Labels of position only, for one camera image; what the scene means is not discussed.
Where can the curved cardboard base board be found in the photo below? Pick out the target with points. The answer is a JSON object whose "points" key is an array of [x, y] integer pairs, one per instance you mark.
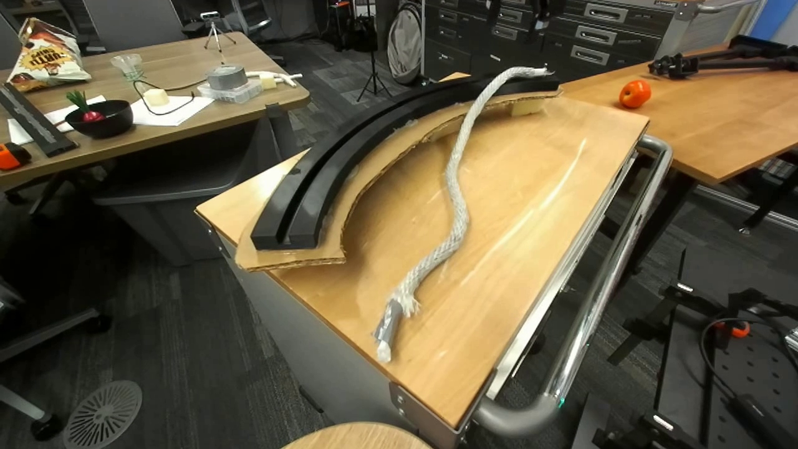
{"points": [[369, 171]]}

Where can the black tripod stand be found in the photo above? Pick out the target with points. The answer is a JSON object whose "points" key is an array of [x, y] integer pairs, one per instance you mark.
{"points": [[372, 87]]}

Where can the dark drawer cabinet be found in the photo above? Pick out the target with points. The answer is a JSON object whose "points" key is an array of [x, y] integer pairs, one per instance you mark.
{"points": [[571, 39]]}

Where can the round wooden stool top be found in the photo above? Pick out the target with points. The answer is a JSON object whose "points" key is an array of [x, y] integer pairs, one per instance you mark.
{"points": [[359, 435]]}

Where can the grey tape roll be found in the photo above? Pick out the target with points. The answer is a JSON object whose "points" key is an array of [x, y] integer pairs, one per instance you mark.
{"points": [[225, 79]]}

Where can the orange round fruit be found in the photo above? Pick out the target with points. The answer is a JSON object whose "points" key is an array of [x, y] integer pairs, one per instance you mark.
{"points": [[635, 97]]}

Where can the white paper sheet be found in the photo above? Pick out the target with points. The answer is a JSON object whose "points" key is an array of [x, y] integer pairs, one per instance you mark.
{"points": [[167, 110]]}

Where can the black bowl with red item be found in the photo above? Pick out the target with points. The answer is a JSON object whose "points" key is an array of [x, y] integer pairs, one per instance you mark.
{"points": [[101, 120]]}

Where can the black clamp tool on table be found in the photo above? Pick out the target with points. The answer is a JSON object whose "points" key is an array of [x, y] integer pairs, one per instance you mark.
{"points": [[742, 53]]}

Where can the yellow snack chip bag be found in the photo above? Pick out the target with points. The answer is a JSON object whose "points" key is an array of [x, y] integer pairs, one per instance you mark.
{"points": [[49, 57]]}

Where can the orange object at table edge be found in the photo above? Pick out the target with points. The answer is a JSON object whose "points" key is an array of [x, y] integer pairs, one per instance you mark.
{"points": [[13, 157]]}

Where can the black long flat bar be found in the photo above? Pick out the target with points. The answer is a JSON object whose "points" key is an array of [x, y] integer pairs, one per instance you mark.
{"points": [[44, 134]]}

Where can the office chair base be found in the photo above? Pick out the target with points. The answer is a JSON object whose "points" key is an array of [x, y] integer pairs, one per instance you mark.
{"points": [[44, 385]]}

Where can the black curved track rail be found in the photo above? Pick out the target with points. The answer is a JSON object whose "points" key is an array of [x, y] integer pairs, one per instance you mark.
{"points": [[298, 209]]}

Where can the silver metal cart handle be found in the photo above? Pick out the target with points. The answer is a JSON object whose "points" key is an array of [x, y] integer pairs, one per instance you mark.
{"points": [[550, 403]]}

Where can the orange black cable connector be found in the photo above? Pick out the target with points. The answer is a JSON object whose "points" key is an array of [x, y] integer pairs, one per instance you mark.
{"points": [[731, 330]]}

